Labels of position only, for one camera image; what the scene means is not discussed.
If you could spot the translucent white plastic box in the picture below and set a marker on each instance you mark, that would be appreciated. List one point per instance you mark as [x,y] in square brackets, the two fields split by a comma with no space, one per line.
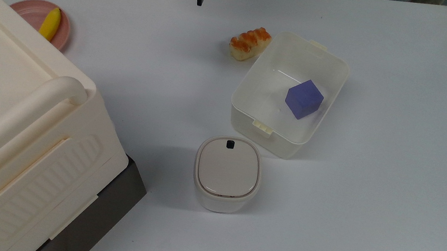
[268,105]

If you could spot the large cream storage box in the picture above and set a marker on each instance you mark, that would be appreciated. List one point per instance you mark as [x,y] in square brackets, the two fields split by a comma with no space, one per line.
[15,117]

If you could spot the toy bread with orange glaze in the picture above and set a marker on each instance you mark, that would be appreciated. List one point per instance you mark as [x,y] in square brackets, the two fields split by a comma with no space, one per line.
[248,45]

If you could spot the yellow toy banana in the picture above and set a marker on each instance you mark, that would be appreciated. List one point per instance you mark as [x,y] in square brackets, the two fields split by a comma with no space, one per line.
[50,24]

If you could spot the pink round plate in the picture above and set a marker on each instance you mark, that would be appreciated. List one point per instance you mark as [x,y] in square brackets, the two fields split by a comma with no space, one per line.
[32,14]

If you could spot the purple cube block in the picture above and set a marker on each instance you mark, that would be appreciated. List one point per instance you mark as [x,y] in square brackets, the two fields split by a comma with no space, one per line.
[303,100]

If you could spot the small white lidded bin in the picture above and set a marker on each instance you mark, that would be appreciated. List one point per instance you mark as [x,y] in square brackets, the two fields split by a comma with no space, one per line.
[226,173]

